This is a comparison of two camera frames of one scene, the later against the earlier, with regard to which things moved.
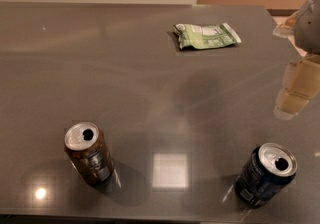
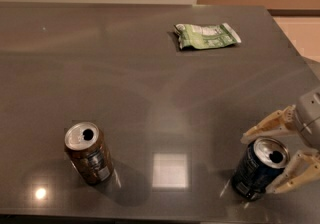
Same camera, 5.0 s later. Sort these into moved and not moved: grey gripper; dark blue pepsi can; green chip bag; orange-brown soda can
Moved: dark blue pepsi can; grey gripper
Not moved: orange-brown soda can; green chip bag
